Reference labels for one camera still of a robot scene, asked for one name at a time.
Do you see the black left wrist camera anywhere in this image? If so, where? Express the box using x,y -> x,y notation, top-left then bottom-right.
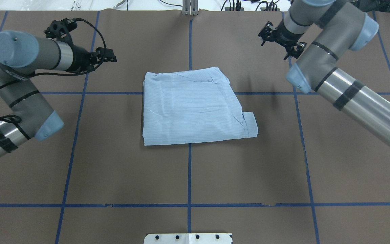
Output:
43,18 -> 78,44

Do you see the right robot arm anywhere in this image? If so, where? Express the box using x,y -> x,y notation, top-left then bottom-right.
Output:
258,0 -> 390,147

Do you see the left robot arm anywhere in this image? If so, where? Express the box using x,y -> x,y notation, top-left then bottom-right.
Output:
0,27 -> 117,157

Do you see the light blue button-up shirt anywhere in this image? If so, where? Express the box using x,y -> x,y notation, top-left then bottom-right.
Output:
142,67 -> 258,146

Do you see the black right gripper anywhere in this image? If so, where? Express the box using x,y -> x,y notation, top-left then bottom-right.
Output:
258,21 -> 307,60

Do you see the grey aluminium post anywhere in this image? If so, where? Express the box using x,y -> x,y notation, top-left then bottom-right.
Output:
182,0 -> 199,16

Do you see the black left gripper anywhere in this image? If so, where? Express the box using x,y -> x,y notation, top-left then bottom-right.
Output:
70,46 -> 117,74

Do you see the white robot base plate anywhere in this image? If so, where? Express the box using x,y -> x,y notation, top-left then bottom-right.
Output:
143,233 -> 233,244

